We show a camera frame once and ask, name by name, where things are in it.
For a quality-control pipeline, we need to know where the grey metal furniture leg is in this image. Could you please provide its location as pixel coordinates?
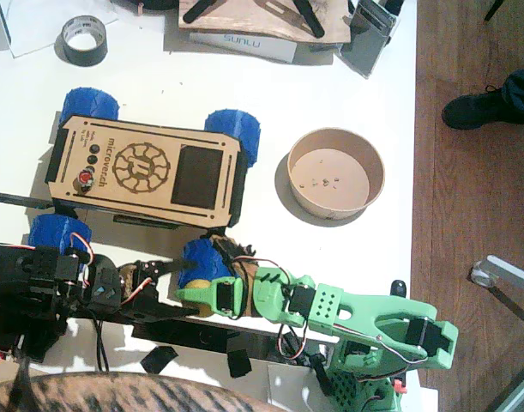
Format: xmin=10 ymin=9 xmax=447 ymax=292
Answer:
xmin=471 ymin=255 xmax=524 ymax=331

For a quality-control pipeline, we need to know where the black camera cable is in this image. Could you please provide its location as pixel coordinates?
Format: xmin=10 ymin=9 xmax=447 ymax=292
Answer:
xmin=93 ymin=316 xmax=111 ymax=373

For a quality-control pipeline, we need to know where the black flat strip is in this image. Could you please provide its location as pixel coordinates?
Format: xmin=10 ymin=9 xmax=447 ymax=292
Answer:
xmin=183 ymin=0 xmax=222 ymax=24
xmin=292 ymin=0 xmax=326 ymax=39

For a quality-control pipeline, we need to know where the wooden rover chassis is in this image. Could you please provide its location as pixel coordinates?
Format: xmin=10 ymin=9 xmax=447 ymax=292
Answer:
xmin=45 ymin=112 xmax=249 ymax=229

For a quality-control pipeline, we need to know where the crumpled black tape piece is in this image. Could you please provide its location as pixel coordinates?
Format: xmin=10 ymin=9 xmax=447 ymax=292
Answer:
xmin=226 ymin=349 xmax=253 ymax=379

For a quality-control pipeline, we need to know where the grey rectangular device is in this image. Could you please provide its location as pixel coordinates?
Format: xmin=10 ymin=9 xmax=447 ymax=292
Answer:
xmin=339 ymin=0 xmax=398 ymax=80

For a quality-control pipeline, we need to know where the striped brown fabric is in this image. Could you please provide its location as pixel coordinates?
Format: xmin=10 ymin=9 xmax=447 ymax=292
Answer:
xmin=0 ymin=371 xmax=271 ymax=412

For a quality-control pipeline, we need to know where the black furniture leg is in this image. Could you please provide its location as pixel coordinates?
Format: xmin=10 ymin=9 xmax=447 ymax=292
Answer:
xmin=484 ymin=0 xmax=505 ymax=22

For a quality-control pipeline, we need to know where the brown paper bowl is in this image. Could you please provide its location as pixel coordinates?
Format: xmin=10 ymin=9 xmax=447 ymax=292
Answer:
xmin=286 ymin=127 xmax=386 ymax=222

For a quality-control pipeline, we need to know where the dark trouser leg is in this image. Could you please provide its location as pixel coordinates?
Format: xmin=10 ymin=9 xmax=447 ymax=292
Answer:
xmin=501 ymin=55 xmax=524 ymax=125

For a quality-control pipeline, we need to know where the black shoe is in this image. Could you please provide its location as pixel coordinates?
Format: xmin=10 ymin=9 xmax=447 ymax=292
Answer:
xmin=441 ymin=85 xmax=524 ymax=131

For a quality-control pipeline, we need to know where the blue rover wheel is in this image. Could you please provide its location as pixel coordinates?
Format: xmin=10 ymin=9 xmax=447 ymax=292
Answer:
xmin=28 ymin=213 xmax=93 ymax=264
xmin=178 ymin=238 xmax=238 ymax=294
xmin=204 ymin=110 xmax=262 ymax=168
xmin=58 ymin=88 xmax=120 ymax=124

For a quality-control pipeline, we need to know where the white paper sheet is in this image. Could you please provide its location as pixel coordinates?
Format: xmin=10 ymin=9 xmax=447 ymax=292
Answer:
xmin=3 ymin=0 xmax=119 ymax=59

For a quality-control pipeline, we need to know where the black round object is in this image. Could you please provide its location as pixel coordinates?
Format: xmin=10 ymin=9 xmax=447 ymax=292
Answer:
xmin=110 ymin=0 xmax=181 ymax=13

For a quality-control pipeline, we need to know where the yellow lemon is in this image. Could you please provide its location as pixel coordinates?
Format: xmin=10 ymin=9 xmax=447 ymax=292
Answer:
xmin=182 ymin=277 xmax=216 ymax=318

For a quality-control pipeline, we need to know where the black table rail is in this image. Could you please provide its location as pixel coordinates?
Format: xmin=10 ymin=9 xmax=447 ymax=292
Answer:
xmin=0 ymin=190 xmax=335 ymax=366

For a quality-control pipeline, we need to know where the white SUNLU box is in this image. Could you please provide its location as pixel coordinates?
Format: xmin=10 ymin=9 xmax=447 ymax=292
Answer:
xmin=188 ymin=30 xmax=299 ymax=64

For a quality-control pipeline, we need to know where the black table clamp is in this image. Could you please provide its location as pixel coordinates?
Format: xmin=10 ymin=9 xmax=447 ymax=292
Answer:
xmin=309 ymin=354 xmax=335 ymax=396
xmin=282 ymin=332 xmax=314 ymax=366

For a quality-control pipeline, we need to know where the grey duct tape roll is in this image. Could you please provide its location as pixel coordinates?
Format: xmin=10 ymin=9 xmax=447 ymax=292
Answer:
xmin=60 ymin=15 xmax=109 ymax=69

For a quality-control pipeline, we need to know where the brown wooden board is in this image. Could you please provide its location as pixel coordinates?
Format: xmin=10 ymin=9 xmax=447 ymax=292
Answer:
xmin=178 ymin=0 xmax=352 ymax=45

